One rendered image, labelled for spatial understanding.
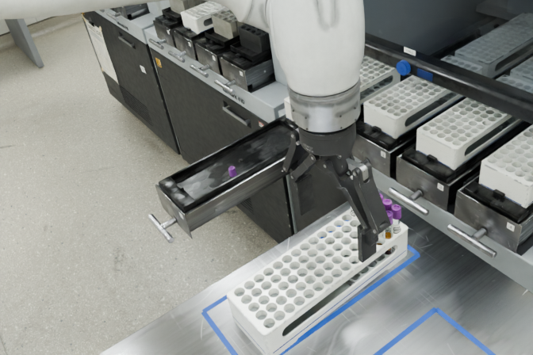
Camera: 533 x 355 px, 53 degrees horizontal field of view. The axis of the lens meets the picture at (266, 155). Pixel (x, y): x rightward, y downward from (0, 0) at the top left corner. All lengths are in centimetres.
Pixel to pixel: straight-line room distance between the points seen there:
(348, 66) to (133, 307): 157
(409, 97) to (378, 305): 54
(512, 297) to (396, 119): 45
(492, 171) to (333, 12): 56
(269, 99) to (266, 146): 33
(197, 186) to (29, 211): 162
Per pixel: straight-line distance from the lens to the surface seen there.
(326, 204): 149
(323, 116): 64
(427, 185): 113
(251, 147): 122
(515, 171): 105
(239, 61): 157
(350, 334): 84
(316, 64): 60
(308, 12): 57
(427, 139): 111
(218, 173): 117
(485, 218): 107
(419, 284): 90
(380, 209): 71
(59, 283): 226
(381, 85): 139
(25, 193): 280
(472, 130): 114
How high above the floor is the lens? 152
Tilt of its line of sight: 37 degrees down
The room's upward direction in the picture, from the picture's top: 10 degrees counter-clockwise
